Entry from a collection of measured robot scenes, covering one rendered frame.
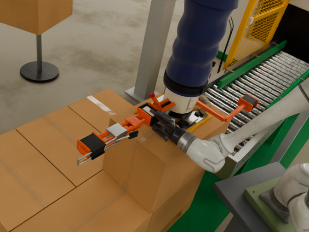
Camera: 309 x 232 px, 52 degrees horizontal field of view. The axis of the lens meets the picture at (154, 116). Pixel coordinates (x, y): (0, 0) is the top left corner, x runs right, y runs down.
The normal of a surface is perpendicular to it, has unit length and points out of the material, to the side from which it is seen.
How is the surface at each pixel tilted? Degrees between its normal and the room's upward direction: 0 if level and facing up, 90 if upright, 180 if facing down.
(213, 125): 0
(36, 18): 90
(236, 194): 0
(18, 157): 0
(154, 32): 90
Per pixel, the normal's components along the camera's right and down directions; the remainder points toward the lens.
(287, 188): -0.94, -0.25
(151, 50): -0.64, 0.38
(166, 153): 0.20, -0.76
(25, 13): -0.29, 0.55
